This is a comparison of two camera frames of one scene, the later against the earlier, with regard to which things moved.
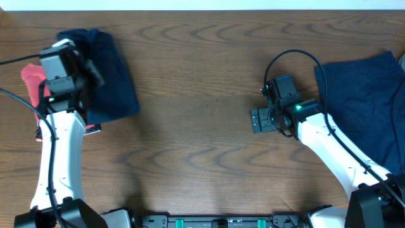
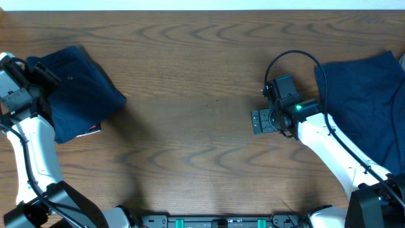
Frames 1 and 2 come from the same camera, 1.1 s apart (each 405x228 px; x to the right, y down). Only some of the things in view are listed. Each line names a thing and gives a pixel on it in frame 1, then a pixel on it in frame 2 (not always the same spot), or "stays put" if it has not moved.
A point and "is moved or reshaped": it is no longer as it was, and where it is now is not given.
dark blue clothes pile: x=366 y=107 stays put
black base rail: x=232 y=221 stays put
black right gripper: x=260 y=120 stays put
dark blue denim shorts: x=116 y=98 is moved or reshaped
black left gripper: x=91 y=69 to x=43 y=75
